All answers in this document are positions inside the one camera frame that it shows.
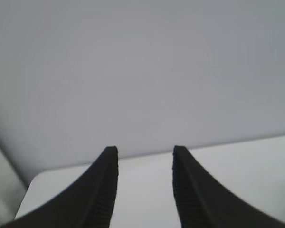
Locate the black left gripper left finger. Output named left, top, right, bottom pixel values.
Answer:
left=0, top=145, right=120, bottom=228

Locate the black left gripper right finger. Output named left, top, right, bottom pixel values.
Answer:
left=171, top=145, right=285, bottom=228

